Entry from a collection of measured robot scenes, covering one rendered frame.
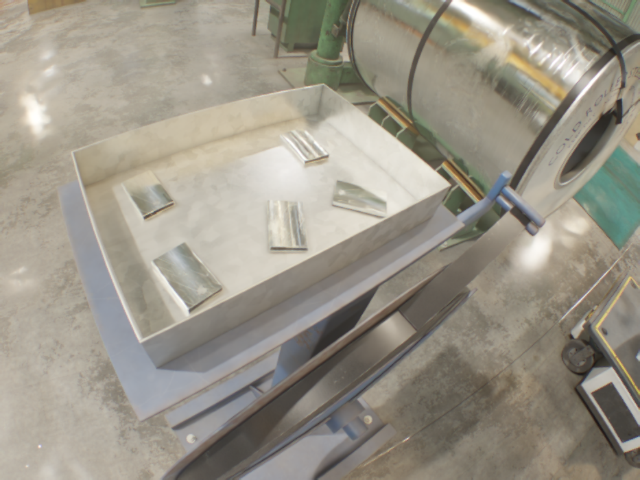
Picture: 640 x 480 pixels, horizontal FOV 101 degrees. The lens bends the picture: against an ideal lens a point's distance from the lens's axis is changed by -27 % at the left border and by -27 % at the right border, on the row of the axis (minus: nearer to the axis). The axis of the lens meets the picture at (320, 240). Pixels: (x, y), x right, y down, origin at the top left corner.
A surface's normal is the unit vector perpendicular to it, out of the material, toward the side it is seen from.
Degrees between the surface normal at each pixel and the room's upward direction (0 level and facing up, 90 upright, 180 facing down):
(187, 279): 0
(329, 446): 0
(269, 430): 32
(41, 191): 0
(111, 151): 90
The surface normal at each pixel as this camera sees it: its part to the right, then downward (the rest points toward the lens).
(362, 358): 0.06, -0.56
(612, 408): -0.85, 0.28
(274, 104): 0.60, 0.68
